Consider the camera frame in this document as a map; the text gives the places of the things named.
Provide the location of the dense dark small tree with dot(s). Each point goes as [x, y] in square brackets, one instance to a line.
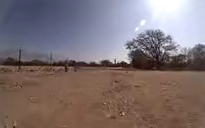
[139, 60]

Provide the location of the brown dirt ground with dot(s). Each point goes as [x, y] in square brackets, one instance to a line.
[76, 96]

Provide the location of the thin dark pole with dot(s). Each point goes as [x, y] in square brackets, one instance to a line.
[51, 59]
[19, 60]

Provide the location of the large spreading tree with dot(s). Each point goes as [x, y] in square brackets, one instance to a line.
[155, 46]

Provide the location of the distant row of trees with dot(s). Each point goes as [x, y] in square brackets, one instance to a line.
[36, 62]

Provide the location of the group of hazy trees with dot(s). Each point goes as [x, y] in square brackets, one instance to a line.
[198, 56]

